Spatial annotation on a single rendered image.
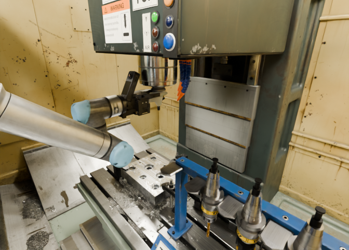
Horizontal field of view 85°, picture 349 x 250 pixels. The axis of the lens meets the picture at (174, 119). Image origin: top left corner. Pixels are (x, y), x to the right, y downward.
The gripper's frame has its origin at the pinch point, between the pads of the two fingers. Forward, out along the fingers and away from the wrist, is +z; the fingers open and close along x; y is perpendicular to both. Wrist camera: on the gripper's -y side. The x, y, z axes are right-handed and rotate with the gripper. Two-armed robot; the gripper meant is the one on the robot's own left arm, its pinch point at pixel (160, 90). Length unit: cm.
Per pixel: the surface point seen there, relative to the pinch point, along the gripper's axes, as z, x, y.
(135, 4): -21.2, 17.3, -27.4
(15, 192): -58, -87, 75
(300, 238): -17, 61, 16
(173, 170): -15.9, 24.8, 19.8
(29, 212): -54, -60, 75
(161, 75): -4.9, 7.0, -7.7
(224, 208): -18, 45, 20
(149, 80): -8.1, 3.7, -5.6
